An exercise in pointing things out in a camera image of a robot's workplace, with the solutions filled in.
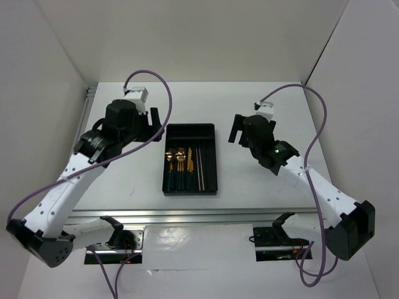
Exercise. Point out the gold spoon green handle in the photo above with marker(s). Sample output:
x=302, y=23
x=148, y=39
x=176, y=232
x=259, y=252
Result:
x=170, y=157

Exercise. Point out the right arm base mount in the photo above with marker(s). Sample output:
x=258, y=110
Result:
x=272, y=246

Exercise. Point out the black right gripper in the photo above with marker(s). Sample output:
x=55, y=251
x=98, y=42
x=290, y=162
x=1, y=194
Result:
x=239, y=125

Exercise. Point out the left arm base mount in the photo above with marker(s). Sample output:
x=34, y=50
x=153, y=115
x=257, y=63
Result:
x=129, y=248

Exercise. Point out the aluminium frame rail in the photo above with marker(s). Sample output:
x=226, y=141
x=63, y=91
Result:
x=186, y=216

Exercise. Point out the gold fork green handle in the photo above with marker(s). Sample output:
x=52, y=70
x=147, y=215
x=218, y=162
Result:
x=180, y=167

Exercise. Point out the metal chopstick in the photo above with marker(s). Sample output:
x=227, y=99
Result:
x=203, y=168
x=198, y=170

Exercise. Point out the black cutlery tray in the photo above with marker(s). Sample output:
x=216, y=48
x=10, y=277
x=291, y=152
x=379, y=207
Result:
x=185, y=135

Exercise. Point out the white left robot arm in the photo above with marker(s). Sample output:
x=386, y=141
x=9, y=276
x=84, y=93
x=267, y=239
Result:
x=43, y=232

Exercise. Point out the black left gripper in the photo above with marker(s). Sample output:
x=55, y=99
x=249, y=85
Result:
x=149, y=130

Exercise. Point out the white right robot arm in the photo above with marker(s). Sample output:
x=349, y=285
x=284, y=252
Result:
x=345, y=225

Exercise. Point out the gold knife green handle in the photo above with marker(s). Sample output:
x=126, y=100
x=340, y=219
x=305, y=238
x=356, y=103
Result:
x=190, y=168

